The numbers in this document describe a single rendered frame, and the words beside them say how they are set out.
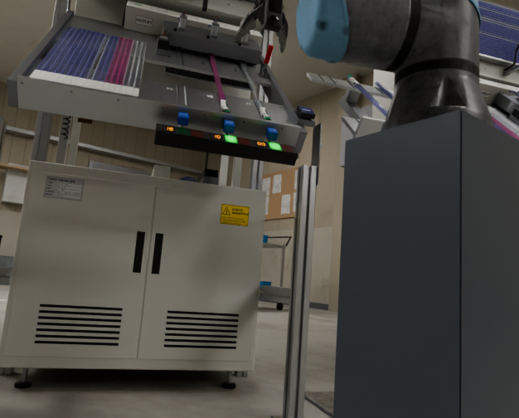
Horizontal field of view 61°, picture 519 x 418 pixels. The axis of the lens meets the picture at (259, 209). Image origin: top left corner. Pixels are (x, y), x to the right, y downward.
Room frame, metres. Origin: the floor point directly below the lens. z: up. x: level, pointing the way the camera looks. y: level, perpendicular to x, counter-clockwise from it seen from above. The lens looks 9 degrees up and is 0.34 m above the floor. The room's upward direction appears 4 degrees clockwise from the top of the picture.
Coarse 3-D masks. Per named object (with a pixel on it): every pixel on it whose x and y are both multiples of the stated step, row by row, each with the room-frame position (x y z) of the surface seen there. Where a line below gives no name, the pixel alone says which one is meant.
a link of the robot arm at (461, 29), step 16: (416, 0) 0.54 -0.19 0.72; (432, 0) 0.55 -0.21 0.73; (448, 0) 0.55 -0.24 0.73; (464, 0) 0.55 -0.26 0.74; (416, 16) 0.54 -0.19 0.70; (432, 16) 0.54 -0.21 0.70; (448, 16) 0.55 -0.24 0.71; (464, 16) 0.55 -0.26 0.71; (480, 16) 0.57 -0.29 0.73; (416, 32) 0.55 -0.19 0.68; (432, 32) 0.55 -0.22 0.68; (448, 32) 0.55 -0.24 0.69; (464, 32) 0.55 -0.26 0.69; (400, 48) 0.56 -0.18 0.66; (416, 48) 0.56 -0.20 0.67; (432, 48) 0.56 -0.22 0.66; (448, 48) 0.55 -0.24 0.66; (464, 48) 0.55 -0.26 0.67; (400, 64) 0.59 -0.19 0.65
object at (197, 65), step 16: (112, 32) 1.37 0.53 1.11; (128, 32) 1.41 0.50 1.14; (160, 64) 1.27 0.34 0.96; (176, 64) 1.28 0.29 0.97; (192, 64) 1.33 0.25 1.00; (208, 64) 1.37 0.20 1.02; (224, 64) 1.41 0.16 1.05; (208, 80) 1.37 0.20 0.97; (224, 80) 1.41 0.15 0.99; (240, 80) 1.35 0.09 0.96; (256, 80) 1.36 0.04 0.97
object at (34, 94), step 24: (24, 96) 0.93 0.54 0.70; (48, 96) 0.94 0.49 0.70; (72, 96) 0.95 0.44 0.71; (96, 96) 0.95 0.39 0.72; (120, 96) 0.96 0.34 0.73; (120, 120) 1.00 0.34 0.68; (144, 120) 1.01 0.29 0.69; (168, 120) 1.02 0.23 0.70; (192, 120) 1.03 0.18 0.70; (216, 120) 1.04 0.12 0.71; (240, 120) 1.05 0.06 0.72; (264, 120) 1.06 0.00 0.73; (288, 144) 1.11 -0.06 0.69
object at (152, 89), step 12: (144, 84) 1.10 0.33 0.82; (156, 84) 1.12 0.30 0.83; (168, 84) 1.14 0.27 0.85; (144, 96) 1.04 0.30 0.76; (156, 96) 1.06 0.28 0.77; (168, 96) 1.08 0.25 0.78; (180, 96) 1.10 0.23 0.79; (192, 96) 1.12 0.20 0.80; (204, 96) 1.14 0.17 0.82; (216, 96) 1.16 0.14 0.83; (228, 96) 1.19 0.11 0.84; (204, 108) 1.08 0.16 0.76; (216, 108) 1.10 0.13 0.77; (228, 108) 1.11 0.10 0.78; (240, 108) 1.14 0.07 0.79; (252, 108) 1.16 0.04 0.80; (276, 108) 1.21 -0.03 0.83; (276, 120) 1.14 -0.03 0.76; (288, 120) 1.16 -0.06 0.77
